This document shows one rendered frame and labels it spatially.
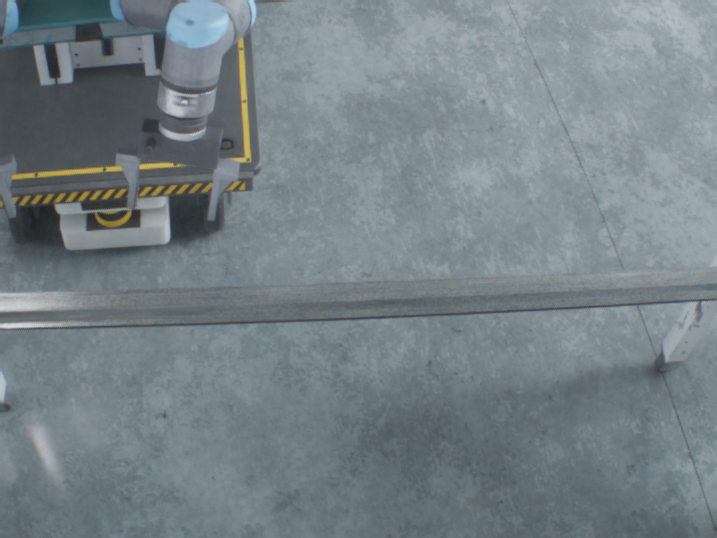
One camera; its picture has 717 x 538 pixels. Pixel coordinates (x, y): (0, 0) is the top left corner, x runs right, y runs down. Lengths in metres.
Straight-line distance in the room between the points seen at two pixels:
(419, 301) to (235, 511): 0.82
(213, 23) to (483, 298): 0.60
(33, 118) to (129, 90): 0.24
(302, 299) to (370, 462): 0.78
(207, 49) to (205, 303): 0.39
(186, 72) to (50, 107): 0.95
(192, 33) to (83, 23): 0.58
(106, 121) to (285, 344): 0.66
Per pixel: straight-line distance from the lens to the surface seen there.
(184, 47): 1.61
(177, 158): 1.71
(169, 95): 1.65
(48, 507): 2.39
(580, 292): 1.76
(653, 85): 3.19
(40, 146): 2.46
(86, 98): 2.54
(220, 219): 2.55
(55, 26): 2.15
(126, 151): 1.74
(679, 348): 2.49
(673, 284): 1.82
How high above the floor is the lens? 2.21
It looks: 57 degrees down
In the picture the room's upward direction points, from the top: 8 degrees clockwise
